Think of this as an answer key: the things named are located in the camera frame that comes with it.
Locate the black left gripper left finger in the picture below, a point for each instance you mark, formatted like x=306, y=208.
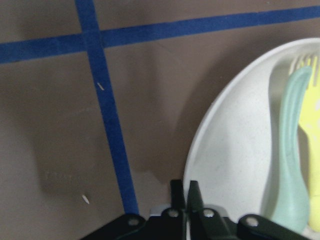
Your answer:
x=171, y=224

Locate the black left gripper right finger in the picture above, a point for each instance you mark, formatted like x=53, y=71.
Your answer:
x=207, y=224

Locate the white round plate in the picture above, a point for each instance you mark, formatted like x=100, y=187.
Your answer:
x=234, y=154

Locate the yellow plastic fork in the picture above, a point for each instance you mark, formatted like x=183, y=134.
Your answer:
x=309, y=122

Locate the green plastic spoon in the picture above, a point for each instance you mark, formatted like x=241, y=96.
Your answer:
x=288, y=201

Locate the brown paper table cover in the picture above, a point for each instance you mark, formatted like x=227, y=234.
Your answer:
x=57, y=180

